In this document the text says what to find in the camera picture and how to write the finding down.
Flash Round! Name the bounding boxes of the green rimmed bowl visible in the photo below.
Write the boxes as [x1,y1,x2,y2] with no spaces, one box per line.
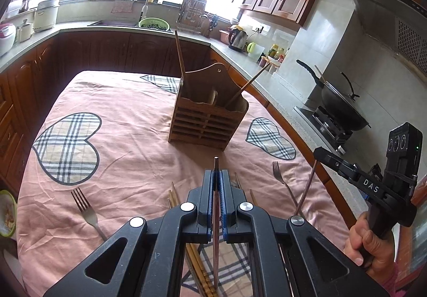
[0,190,18,238]

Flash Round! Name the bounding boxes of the small white pot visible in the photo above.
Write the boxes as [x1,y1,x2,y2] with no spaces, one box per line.
[16,19,34,43]

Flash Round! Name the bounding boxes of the tall white rice cooker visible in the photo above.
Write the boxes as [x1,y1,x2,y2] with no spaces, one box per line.
[33,0,60,33]

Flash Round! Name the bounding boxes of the steel electric kettle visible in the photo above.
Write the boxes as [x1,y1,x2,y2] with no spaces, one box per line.
[228,25,249,51]

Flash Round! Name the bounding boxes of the rose metal chopstick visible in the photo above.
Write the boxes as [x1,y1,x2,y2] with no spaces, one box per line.
[294,160,317,216]
[213,156,221,288]

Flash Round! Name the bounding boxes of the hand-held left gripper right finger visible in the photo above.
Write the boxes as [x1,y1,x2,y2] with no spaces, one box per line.
[219,169,391,297]

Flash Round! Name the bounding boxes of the wooden lower cabinets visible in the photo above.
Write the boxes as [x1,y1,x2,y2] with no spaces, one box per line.
[0,30,357,227]

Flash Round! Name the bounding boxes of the wooden utensil holder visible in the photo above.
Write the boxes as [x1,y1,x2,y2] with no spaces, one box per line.
[168,63,249,151]

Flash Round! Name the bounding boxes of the metal dish rack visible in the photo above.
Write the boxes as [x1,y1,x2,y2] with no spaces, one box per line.
[176,0,209,36]

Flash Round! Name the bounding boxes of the chopsticks on wok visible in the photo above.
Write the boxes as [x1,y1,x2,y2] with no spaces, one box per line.
[314,65,330,85]

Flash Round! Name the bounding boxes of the group of seasoning bottles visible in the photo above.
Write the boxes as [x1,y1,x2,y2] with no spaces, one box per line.
[259,44,287,73]

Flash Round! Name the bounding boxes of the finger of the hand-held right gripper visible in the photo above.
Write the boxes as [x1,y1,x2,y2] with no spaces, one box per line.
[313,146,363,185]

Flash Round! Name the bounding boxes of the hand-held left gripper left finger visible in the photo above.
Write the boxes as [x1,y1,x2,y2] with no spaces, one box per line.
[43,169,215,297]

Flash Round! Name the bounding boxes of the steel kitchen faucet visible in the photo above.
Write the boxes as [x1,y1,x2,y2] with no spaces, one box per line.
[133,0,151,22]

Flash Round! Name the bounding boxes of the green plastic colander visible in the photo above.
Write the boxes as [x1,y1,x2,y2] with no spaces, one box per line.
[138,17,169,31]

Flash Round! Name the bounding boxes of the black wok with lid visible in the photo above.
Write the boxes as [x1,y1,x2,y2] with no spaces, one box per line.
[296,60,371,131]

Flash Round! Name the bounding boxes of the pink and white rice cooker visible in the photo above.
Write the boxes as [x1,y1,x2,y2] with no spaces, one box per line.
[0,22,17,57]

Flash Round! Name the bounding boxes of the steel range hood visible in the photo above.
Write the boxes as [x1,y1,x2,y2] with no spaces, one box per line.
[342,0,427,74]

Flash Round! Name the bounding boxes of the person's right hand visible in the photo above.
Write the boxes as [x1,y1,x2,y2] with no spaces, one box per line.
[343,209,398,274]

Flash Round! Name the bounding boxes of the kitchen sink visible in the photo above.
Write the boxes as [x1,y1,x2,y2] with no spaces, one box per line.
[88,19,141,28]

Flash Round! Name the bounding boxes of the gas stove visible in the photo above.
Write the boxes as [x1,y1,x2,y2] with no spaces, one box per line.
[294,105,354,151]

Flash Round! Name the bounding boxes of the steel fork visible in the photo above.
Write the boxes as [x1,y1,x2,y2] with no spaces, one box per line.
[272,161,301,215]
[71,188,108,242]

